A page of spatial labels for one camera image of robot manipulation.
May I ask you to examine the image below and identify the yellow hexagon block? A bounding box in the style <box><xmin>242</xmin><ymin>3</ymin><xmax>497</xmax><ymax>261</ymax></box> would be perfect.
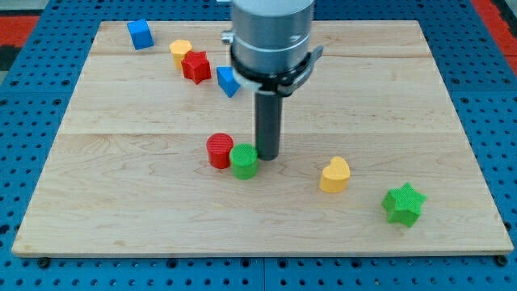
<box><xmin>169</xmin><ymin>40</ymin><xmax>193</xmax><ymax>70</ymax></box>

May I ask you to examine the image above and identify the green star block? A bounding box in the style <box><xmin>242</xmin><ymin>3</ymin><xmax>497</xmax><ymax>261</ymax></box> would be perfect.
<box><xmin>381</xmin><ymin>183</ymin><xmax>427</xmax><ymax>228</ymax></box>

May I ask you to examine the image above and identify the green cylinder block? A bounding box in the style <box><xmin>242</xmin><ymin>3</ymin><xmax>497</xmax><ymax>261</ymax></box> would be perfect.
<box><xmin>229</xmin><ymin>143</ymin><xmax>258</xmax><ymax>179</ymax></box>

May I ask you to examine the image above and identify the red cylinder block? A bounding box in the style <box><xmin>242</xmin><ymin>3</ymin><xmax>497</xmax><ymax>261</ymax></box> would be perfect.
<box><xmin>206</xmin><ymin>133</ymin><xmax>233</xmax><ymax>169</ymax></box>

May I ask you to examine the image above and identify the light wooden board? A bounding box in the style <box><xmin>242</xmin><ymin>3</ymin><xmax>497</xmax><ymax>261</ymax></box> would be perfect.
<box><xmin>12</xmin><ymin>21</ymin><xmax>514</xmax><ymax>258</ymax></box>

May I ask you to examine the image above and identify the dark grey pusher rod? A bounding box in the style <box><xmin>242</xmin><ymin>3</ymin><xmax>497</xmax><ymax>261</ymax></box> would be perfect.
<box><xmin>254</xmin><ymin>93</ymin><xmax>283</xmax><ymax>161</ymax></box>

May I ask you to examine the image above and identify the blue triangle block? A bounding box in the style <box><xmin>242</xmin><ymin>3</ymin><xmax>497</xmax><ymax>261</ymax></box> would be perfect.
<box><xmin>216</xmin><ymin>66</ymin><xmax>241</xmax><ymax>98</ymax></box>

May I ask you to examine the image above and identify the yellow heart block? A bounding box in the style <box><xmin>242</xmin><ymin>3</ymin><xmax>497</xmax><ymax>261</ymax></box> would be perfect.
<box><xmin>319</xmin><ymin>156</ymin><xmax>351</xmax><ymax>193</ymax></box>

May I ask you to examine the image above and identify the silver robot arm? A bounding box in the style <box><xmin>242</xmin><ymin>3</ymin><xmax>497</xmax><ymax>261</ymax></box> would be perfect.
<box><xmin>221</xmin><ymin>0</ymin><xmax>323</xmax><ymax>97</ymax></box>

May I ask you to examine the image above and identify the red star block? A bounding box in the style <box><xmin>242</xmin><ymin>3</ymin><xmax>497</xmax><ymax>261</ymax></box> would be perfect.
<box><xmin>181</xmin><ymin>51</ymin><xmax>212</xmax><ymax>84</ymax></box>

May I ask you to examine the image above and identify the blue cube block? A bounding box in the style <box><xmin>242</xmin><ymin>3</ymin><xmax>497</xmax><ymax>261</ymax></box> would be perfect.
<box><xmin>127</xmin><ymin>19</ymin><xmax>154</xmax><ymax>50</ymax></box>

